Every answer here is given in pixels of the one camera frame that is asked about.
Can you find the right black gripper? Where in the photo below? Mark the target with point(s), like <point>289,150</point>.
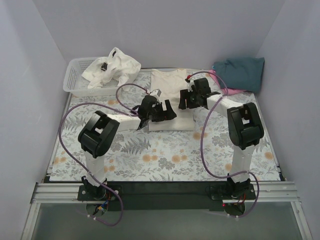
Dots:
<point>188,97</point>

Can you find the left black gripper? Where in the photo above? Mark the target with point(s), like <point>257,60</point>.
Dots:
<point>161,112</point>

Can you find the cream t shirt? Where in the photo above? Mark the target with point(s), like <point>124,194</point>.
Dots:
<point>170,83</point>

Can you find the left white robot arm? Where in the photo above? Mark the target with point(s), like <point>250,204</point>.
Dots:
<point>98,134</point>

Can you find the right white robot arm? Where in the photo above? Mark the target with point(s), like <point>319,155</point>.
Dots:
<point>245,129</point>

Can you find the pink folded t shirt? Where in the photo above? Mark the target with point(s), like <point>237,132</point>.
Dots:
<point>230,91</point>

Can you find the floral table mat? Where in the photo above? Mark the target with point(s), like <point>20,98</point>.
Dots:
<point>203,154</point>

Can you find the teal folded t shirt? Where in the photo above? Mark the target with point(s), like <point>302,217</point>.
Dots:
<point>240,73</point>

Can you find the white crumpled t shirt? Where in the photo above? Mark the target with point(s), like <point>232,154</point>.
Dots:
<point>116,66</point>

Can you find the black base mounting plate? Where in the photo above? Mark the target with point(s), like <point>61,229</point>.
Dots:
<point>173,195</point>

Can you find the white plastic laundry basket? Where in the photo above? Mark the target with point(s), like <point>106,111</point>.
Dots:
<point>75,84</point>

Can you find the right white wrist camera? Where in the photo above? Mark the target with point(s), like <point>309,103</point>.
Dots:
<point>191,85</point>

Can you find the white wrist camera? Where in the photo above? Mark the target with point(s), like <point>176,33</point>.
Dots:
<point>191,85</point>
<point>155,93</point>

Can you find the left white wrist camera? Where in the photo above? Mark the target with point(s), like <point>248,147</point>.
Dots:
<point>155,93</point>

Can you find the aluminium frame rail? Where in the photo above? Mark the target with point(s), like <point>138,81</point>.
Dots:
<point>269,191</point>

